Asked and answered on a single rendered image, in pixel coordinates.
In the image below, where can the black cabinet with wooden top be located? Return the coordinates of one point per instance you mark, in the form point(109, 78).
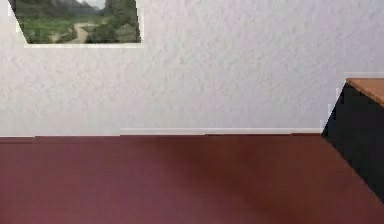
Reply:
point(360, 133)

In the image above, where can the framed green landscape picture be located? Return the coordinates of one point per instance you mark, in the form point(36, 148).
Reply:
point(76, 23)

